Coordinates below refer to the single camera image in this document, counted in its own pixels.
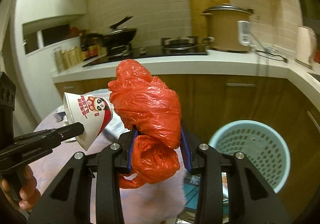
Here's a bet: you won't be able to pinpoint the wooden cutting board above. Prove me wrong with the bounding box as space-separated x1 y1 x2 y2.
188 0 231 39

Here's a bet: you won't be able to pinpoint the brown lower cabinets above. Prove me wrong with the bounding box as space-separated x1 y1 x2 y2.
54 73 320 214

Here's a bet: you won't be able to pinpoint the black power cable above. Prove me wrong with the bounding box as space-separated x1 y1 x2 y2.
249 32 290 63

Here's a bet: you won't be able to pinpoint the red plastic bag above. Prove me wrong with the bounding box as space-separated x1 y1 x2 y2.
108 60 181 189

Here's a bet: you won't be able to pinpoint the red item on counter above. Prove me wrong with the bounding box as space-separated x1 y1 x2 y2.
314 50 320 63

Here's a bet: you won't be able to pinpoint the left hand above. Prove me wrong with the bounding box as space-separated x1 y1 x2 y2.
1 165 41 212

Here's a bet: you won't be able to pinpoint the red label sauce bottle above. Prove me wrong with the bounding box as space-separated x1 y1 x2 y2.
88 37 103 58

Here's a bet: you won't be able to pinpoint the dark sauce bottle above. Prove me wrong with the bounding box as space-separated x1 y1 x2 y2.
80 35 91 61

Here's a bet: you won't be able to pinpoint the yellow utensil basket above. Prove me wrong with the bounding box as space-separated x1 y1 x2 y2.
61 46 82 69

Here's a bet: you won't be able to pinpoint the black wok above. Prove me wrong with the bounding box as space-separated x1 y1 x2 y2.
103 16 137 48

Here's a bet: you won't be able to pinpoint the black gas stove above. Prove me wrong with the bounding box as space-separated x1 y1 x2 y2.
83 36 208 67

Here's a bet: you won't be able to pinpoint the light blue waste basket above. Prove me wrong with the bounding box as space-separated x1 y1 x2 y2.
209 120 291 193

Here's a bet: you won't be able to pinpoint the white blue milk carton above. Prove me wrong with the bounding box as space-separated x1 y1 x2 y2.
53 105 68 125

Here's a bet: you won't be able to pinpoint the white kitchen countertop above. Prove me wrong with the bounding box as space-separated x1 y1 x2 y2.
51 49 320 112

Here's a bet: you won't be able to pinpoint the white red panda paper cup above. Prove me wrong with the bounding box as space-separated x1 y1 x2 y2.
63 93 113 150

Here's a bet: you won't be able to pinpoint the cream electric kettle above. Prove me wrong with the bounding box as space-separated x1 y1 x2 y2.
295 26 317 69

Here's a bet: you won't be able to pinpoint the steel canister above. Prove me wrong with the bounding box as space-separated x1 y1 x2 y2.
54 47 65 73

